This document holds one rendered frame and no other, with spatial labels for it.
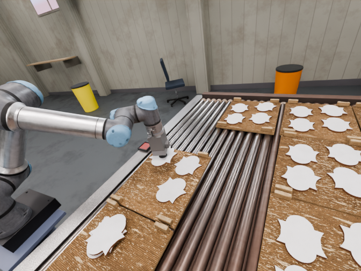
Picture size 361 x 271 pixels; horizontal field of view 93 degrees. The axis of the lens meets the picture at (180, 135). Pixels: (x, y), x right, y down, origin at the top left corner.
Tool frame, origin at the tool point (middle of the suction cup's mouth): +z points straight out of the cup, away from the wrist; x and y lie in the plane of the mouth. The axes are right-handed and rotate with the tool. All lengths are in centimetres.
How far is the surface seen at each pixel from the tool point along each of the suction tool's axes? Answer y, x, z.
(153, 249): -38.8, -2.7, 7.2
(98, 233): -35.8, 19.0, 3.8
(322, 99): 58, -101, 7
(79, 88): 308, 283, 37
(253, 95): 76, -60, 6
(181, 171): -4.0, -8.5, 6.4
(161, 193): -16.8, -0.9, 6.4
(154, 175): -5.4, 5.5, 7.2
